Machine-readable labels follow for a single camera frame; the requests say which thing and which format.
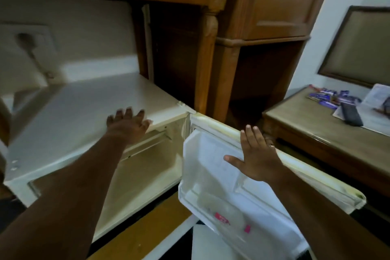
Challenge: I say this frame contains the white wall socket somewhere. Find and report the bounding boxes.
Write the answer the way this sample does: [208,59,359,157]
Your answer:
[0,24,59,87]

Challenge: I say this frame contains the black remote control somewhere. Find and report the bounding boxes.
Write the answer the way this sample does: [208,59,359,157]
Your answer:
[340,103,364,127]

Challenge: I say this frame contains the wooden side table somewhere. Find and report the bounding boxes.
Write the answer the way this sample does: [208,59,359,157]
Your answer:
[262,86,390,191]

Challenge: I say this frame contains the wooden cabinet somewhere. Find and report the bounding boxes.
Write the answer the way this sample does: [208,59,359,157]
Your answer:
[212,0,339,124]

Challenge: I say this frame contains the person's right forearm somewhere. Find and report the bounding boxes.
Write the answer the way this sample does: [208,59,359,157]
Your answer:
[268,169,390,260]

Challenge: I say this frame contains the white mini fridge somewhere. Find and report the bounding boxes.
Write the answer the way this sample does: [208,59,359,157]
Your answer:
[2,72,196,243]

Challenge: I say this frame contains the clear bottle with pink label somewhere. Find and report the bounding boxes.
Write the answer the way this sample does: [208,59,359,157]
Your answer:
[195,192,254,236]

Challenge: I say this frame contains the white printed paper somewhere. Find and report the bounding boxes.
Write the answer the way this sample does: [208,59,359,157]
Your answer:
[332,83,390,137]

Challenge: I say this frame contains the person's left forearm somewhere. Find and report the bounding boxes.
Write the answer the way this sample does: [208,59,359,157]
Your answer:
[0,134,130,260]

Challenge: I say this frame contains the person's left hand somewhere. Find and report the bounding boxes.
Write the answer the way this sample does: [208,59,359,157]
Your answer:
[105,107,153,147]

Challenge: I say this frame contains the white fridge door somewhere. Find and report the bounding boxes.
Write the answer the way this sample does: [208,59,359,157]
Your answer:
[178,113,367,260]

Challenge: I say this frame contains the person's right hand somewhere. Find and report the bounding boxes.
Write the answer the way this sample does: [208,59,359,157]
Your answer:
[223,125,286,183]

